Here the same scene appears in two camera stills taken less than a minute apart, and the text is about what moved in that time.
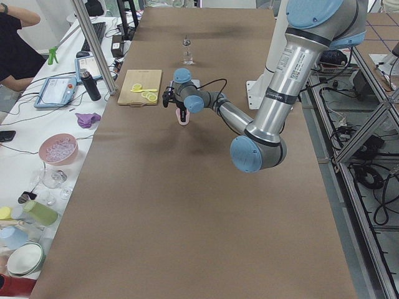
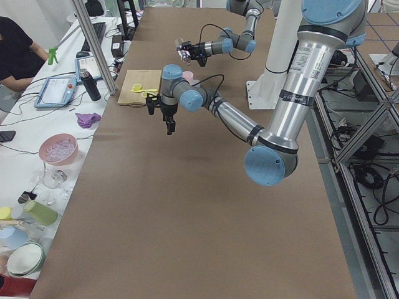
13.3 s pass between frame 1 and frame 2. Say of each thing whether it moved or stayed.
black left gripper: moved
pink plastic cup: moved
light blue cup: stayed
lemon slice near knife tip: stayed
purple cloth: stayed
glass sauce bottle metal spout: moved
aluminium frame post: stayed
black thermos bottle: stayed
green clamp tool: stayed
